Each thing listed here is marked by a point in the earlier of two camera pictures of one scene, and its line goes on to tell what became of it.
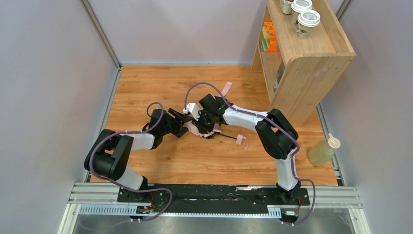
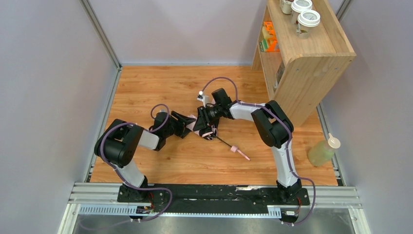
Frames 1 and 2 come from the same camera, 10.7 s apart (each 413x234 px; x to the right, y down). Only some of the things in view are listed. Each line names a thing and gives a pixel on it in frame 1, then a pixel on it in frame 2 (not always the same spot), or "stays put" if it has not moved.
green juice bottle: x=321 y=152 stays put
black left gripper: x=176 y=121 stays put
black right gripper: x=206 y=121 stays put
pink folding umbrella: x=240 y=139 -> x=210 y=136
